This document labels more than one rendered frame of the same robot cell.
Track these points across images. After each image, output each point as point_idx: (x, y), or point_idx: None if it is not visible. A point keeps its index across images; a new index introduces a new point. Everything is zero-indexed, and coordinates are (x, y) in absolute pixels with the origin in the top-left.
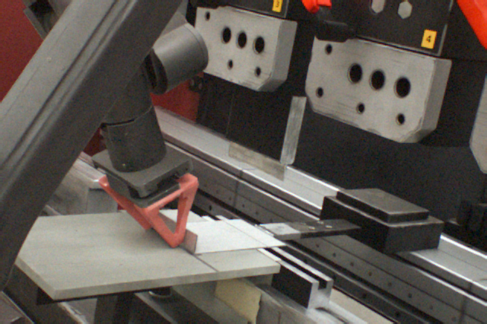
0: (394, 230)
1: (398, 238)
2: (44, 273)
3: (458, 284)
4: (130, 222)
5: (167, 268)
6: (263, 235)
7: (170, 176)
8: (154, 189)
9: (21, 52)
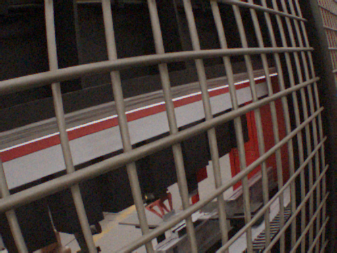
0: (232, 219)
1: (235, 221)
2: (124, 219)
3: None
4: None
5: (147, 223)
6: (196, 218)
7: (156, 199)
8: (144, 202)
9: (284, 147)
